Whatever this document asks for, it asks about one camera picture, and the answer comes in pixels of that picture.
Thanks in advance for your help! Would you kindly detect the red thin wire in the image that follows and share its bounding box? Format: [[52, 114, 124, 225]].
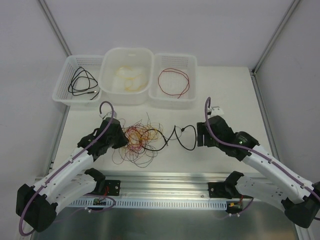
[[111, 112, 166, 169]]

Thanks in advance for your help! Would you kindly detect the thick black usb cable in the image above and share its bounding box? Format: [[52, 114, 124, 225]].
[[139, 124, 201, 152]]

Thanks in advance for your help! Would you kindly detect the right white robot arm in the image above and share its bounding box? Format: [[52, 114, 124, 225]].
[[196, 115, 320, 229]]

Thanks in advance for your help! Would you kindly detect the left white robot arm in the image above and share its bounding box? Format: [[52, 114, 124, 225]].
[[15, 117, 129, 237]]

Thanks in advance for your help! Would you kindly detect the left white perforated basket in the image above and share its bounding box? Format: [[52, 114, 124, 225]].
[[52, 54, 103, 108]]

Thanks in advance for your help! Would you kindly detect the white perforated basket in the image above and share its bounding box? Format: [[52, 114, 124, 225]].
[[148, 53, 198, 110], [52, 54, 103, 108]]

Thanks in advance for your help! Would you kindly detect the right white perforated basket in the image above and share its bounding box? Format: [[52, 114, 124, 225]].
[[148, 53, 198, 110]]

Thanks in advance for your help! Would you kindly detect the middle white plastic tub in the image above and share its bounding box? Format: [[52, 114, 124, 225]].
[[98, 47, 154, 106]]

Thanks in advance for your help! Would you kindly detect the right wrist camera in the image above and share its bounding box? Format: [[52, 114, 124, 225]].
[[207, 106, 224, 117]]

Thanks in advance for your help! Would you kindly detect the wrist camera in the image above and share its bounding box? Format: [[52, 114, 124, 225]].
[[99, 111, 117, 120], [207, 106, 224, 117]]

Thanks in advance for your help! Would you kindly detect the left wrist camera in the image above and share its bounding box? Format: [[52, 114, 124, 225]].
[[99, 111, 117, 120]]

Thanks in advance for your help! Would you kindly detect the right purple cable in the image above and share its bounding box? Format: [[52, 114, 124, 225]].
[[204, 97, 320, 222]]

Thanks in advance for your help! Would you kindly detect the purple cable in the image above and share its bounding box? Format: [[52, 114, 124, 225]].
[[204, 97, 320, 222], [18, 100, 116, 237]]

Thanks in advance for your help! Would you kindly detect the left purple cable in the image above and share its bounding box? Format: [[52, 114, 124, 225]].
[[18, 100, 116, 237]]

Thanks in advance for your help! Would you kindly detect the red wire in basket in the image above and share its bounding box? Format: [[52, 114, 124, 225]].
[[157, 68, 190, 99]]

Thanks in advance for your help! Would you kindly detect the black cable in basket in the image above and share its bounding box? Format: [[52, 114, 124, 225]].
[[67, 66, 100, 101]]

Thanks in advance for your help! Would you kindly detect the white slotted cable duct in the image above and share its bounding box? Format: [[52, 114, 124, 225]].
[[70, 197, 227, 211]]

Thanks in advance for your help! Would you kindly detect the yellow wire in tub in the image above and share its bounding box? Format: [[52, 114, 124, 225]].
[[115, 65, 148, 92]]

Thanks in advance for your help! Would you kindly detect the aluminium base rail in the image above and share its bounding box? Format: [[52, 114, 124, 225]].
[[32, 169, 271, 201]]

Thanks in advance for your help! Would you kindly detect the left aluminium frame post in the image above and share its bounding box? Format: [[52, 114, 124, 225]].
[[37, 0, 72, 57]]

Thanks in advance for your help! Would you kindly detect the aluminium frame post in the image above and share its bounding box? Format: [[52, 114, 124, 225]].
[[252, 0, 302, 76], [37, 0, 72, 57]]

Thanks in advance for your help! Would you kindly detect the right aluminium frame post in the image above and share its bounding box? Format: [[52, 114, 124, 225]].
[[252, 0, 302, 76]]

